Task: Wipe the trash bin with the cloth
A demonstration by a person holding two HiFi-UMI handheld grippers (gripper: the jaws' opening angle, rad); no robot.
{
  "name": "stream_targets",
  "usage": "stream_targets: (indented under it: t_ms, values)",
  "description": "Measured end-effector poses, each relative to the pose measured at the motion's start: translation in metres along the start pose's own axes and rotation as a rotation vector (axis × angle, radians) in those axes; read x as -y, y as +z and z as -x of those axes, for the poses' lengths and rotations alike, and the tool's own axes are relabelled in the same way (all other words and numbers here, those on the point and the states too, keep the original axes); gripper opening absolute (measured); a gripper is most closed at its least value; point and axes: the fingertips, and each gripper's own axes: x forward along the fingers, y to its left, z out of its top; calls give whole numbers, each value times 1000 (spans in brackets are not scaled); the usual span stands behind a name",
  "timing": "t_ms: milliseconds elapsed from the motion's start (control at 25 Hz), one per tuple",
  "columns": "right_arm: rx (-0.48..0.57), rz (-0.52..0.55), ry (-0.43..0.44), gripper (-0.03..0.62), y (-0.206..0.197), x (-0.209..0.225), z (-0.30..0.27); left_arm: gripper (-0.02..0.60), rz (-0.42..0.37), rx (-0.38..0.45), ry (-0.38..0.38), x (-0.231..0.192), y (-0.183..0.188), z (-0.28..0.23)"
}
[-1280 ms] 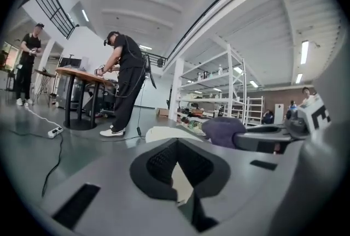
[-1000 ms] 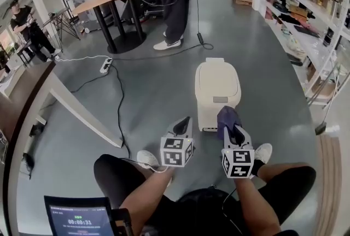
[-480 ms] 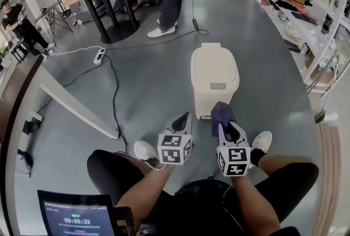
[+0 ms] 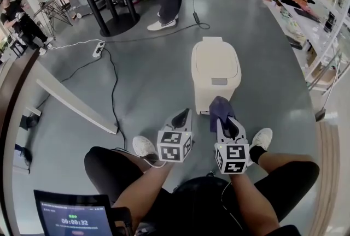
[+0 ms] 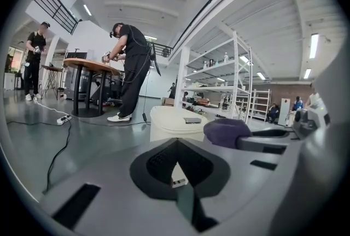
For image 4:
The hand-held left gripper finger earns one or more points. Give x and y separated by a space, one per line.
180 121
177 117

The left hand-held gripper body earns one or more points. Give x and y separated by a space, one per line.
169 153

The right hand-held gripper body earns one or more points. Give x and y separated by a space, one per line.
232 158

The dark purple cloth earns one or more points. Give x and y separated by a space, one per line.
220 106

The beige plastic trash bin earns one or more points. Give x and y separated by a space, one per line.
213 60

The person's left forearm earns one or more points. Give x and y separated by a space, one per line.
142 191

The person's right forearm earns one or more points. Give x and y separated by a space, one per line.
251 202

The person's right black sock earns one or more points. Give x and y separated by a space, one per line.
257 154

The person's left white shoe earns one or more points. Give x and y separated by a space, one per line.
143 146

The person's white shoe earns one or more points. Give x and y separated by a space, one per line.
262 138
143 146

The person's right white shoe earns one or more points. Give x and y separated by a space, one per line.
262 138

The person's left leg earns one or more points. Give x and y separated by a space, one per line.
134 159

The person's leg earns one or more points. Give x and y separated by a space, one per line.
279 161
134 159

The person's right leg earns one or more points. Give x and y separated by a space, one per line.
279 161

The person's black shirt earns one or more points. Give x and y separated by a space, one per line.
202 202

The person's black shorts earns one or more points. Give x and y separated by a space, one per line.
104 166

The black tablet holder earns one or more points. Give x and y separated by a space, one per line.
123 221

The black-headed broom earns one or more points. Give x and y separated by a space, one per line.
320 116

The wooden slat platform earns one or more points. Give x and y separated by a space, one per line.
326 174

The white power strip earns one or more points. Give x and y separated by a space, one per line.
99 49

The brown cardboard carton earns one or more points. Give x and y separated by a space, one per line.
324 76

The black flat pouch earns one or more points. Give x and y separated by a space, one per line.
296 45

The black tablet screen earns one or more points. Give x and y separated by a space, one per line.
73 218

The pale fabric bundle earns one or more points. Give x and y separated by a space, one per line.
294 30

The black keyboard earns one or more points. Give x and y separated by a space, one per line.
306 15

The white metal shelving rack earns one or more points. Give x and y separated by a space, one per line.
336 38

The white paper cup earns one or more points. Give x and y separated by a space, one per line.
78 16

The black boxy appliance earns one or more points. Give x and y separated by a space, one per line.
330 22

